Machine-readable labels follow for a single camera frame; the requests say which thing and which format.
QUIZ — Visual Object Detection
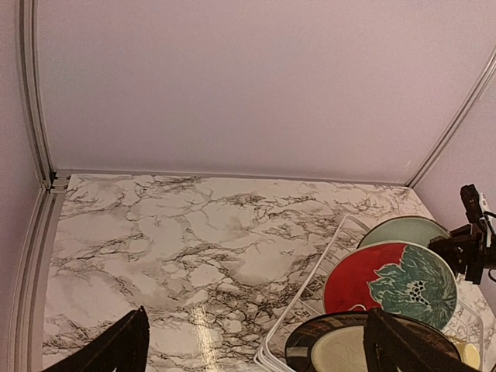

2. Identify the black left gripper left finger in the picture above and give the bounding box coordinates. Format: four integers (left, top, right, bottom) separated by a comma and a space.
46, 306, 150, 372

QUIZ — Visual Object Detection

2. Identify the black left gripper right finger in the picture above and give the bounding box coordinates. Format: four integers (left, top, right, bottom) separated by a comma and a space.
366, 308, 473, 371

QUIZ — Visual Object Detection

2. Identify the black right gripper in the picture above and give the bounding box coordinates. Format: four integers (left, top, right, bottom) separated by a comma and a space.
428, 222, 495, 283

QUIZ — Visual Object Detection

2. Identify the pale green flower plate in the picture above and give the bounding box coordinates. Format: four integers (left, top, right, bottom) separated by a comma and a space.
357, 215, 451, 249

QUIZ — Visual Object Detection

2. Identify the red plate with teal flower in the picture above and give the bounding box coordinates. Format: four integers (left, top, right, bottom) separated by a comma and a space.
323, 241, 457, 330

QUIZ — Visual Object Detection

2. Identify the large black rimmed cream plate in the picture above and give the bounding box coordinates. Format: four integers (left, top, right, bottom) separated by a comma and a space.
284, 312, 473, 371

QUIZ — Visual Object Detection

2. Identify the yellow mug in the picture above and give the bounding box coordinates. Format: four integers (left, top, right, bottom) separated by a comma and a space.
450, 337, 481, 370

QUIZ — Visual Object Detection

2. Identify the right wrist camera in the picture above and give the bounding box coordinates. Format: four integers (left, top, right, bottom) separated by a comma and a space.
460, 184, 489, 226

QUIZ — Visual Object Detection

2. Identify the right aluminium frame post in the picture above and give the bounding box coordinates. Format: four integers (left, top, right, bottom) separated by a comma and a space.
405, 47, 495, 188

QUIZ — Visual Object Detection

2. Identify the aluminium frame post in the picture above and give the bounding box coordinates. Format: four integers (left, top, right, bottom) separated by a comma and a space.
15, 0, 56, 190
405, 47, 495, 188

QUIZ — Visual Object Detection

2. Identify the white wire dish rack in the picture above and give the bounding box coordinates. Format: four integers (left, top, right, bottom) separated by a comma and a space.
253, 215, 495, 371

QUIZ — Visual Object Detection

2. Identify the left aluminium frame post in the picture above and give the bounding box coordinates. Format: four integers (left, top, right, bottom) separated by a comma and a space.
15, 0, 56, 190

